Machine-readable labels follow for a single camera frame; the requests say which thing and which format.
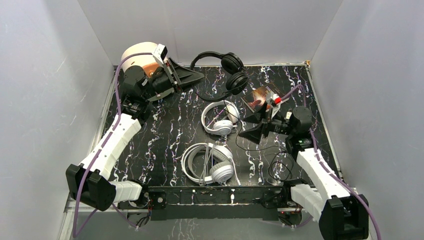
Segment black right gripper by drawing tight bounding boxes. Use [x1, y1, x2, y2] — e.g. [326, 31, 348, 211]
[238, 101, 295, 145]

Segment small white on-ear headphones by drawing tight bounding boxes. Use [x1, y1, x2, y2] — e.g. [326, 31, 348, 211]
[200, 99, 241, 137]

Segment black wired headphones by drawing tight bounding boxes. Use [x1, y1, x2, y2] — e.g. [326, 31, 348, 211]
[189, 50, 297, 182]

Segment large white over-ear headphones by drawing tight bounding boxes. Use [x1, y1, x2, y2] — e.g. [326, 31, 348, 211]
[181, 142, 241, 186]

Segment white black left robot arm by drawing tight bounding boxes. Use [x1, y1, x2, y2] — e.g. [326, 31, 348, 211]
[65, 53, 204, 211]

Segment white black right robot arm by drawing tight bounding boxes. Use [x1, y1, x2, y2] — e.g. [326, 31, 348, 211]
[239, 104, 369, 240]

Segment orange brown paperback book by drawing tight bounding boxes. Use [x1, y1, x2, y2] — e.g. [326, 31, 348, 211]
[241, 82, 284, 112]

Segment pastel mini drawer cabinet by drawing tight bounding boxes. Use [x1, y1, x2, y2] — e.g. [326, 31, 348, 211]
[121, 41, 160, 78]

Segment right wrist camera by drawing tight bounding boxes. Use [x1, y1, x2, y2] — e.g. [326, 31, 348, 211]
[264, 91, 283, 120]

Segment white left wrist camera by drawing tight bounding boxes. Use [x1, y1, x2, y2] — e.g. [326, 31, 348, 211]
[152, 44, 168, 67]

